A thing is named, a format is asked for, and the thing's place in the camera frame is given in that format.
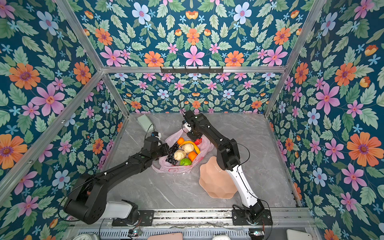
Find pink plastic bag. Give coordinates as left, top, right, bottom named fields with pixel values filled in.
left=152, top=130, right=214, bottom=174

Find pink scalloped bowl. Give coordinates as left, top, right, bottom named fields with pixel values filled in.
left=199, top=157, right=238, bottom=199

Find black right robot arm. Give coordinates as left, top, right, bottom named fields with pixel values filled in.
left=183, top=111, right=265, bottom=225

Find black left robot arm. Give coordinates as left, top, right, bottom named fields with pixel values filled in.
left=63, top=137, right=170, bottom=225

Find fake red strawberry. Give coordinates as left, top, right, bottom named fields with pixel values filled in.
left=194, top=138, right=203, bottom=146

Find fake yellow banana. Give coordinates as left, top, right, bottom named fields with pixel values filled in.
left=179, top=141, right=201, bottom=154

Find fake dark grapes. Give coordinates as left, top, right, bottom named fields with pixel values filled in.
left=166, top=143, right=179, bottom=166

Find fake orange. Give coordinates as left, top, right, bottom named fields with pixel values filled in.
left=177, top=138, right=185, bottom=146
left=188, top=152, right=198, bottom=162

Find fake beige garlic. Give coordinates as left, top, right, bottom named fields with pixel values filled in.
left=182, top=143, right=195, bottom=154
left=174, top=150, right=187, bottom=161

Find fake green lime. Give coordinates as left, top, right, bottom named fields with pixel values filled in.
left=180, top=158, right=192, bottom=166

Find black hook rail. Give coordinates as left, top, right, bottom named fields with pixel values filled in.
left=160, top=67, right=224, bottom=74

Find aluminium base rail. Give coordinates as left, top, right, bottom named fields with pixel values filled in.
left=69, top=207, right=316, bottom=229

